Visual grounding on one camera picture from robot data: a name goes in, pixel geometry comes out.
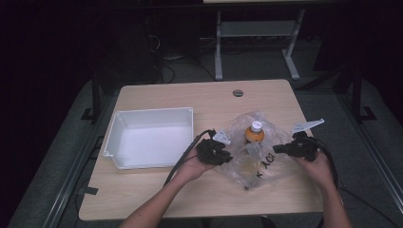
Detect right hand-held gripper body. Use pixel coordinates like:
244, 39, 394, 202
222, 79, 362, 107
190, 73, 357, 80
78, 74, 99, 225
290, 118, 325, 162

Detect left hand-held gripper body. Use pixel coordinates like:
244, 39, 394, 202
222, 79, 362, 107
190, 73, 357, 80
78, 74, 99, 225
196, 128, 232, 166

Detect clear plastic bag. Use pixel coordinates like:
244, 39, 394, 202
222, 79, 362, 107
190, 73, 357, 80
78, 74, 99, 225
217, 109, 298, 191

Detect orange juice bottle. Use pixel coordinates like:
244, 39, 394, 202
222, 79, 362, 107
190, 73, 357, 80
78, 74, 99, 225
244, 119, 265, 145

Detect white plastic tray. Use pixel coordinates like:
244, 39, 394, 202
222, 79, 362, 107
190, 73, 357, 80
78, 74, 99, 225
103, 106, 195, 170

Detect person's left hand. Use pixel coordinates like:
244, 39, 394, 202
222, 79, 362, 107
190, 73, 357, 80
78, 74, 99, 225
175, 153, 218, 184

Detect person's right hand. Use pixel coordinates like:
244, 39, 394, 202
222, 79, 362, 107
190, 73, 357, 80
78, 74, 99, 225
294, 151, 336, 191

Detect black metal stand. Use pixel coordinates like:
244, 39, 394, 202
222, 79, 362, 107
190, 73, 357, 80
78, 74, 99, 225
80, 67, 103, 123
350, 66, 378, 123

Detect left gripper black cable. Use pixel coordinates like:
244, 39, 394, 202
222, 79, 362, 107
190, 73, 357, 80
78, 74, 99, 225
163, 128, 217, 187

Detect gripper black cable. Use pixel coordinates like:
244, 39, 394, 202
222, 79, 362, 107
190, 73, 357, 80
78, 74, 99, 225
312, 136, 340, 191
163, 128, 217, 187

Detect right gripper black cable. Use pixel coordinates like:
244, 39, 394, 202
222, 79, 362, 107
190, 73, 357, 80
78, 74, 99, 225
312, 136, 340, 191

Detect aluminium rail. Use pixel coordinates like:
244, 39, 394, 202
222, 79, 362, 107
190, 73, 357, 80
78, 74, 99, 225
336, 94, 403, 207
41, 136, 106, 228

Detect black floor cables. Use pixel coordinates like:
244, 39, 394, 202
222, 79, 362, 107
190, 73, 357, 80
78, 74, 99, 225
145, 31, 218, 84

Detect white metal desk frame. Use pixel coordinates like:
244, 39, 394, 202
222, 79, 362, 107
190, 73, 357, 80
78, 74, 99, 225
202, 0, 307, 82

